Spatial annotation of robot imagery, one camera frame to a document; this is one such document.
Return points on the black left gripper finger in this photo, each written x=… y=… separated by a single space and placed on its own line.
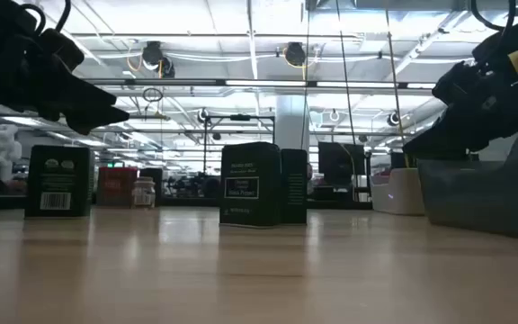
x=92 y=125
x=79 y=94

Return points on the glass spice jar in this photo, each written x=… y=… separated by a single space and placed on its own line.
x=144 y=195

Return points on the small black ceiling reel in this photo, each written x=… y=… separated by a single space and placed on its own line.
x=202 y=116
x=393 y=119

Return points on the white plastic bin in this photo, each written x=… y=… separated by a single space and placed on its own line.
x=396 y=193

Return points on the dark grey plastic bin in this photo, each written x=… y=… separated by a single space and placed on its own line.
x=475 y=198

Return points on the red spice tin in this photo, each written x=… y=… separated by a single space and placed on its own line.
x=115 y=186

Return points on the black monitor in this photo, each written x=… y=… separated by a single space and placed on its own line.
x=340 y=162

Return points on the white building column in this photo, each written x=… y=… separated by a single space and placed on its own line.
x=291 y=121

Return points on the long ceiling light bar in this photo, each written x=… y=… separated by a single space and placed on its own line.
x=263 y=83

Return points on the black aluminium table frame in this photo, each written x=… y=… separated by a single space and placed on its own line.
x=187 y=202

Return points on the black metal frame rig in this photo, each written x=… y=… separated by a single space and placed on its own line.
x=240 y=117

